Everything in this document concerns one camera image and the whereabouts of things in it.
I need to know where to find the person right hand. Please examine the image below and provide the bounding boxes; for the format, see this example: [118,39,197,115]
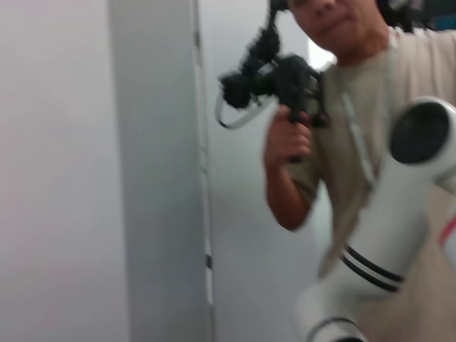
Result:
[262,105,314,170]

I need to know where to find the black teleoperation rig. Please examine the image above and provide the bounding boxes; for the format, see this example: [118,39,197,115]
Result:
[214,0,331,165]

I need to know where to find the person right forearm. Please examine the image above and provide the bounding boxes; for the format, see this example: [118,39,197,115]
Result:
[265,162,316,233]

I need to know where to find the person in beige shirt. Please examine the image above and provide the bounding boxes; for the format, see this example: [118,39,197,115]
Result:
[284,0,456,342]

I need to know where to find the white folding partition screen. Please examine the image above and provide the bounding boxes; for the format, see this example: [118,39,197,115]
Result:
[0,0,338,342]

